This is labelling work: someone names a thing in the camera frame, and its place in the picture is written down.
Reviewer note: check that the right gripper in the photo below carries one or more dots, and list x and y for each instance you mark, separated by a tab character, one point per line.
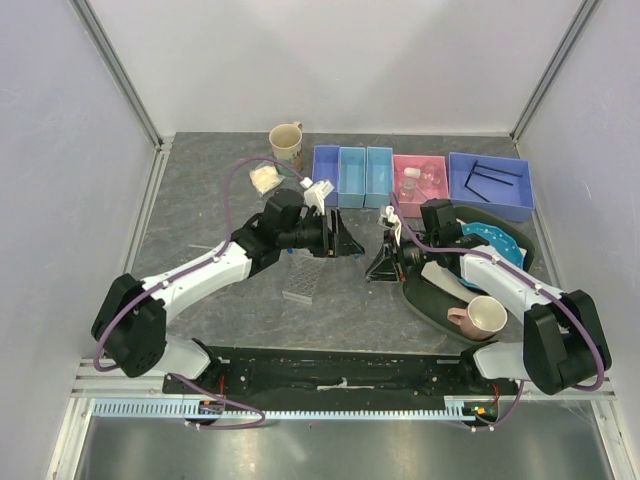
384	269

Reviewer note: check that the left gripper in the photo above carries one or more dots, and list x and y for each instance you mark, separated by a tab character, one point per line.
339	241

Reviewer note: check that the bag of white powder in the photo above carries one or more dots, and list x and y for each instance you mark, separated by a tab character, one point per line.
265	176

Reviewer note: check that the glass flask with stopper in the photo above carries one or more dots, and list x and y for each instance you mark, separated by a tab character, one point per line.
427	176

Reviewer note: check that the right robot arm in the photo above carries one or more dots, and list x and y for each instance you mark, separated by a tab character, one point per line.
520	328

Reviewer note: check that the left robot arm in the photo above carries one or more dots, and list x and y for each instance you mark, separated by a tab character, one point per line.
131	325

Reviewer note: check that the light blue bin left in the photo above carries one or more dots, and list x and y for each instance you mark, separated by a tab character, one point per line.
352	172

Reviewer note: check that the light blue bin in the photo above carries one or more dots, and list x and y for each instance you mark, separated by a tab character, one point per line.
379	176
352	172

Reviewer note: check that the dark green tray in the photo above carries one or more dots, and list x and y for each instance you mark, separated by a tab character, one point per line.
430	303

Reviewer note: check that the clear test tube rack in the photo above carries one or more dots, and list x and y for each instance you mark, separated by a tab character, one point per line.
303	277

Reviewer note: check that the purple bin leftmost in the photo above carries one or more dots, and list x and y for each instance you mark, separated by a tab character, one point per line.
326	167

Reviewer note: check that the light blue bin right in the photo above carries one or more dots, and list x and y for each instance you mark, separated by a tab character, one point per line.
379	176

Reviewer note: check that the pink bin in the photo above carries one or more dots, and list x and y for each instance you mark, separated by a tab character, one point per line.
412	209

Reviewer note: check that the pink mug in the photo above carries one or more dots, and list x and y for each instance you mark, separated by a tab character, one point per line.
483	317

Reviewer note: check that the beige cartoon mug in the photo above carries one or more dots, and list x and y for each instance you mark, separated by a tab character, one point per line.
286	143

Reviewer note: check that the blue dotted plate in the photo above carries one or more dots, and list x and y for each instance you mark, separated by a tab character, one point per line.
505	244

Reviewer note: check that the large purple bin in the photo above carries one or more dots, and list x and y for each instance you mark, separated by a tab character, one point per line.
515	205

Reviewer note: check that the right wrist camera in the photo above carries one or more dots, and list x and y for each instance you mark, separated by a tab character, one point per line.
389	220

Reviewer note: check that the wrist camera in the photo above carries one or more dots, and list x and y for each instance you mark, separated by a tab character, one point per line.
315	193
389	220

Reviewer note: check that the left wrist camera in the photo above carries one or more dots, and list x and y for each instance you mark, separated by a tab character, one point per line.
315	193

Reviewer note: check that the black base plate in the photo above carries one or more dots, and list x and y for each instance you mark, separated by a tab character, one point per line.
267	377

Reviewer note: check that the light blue cable duct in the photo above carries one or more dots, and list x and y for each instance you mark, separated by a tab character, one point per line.
194	409

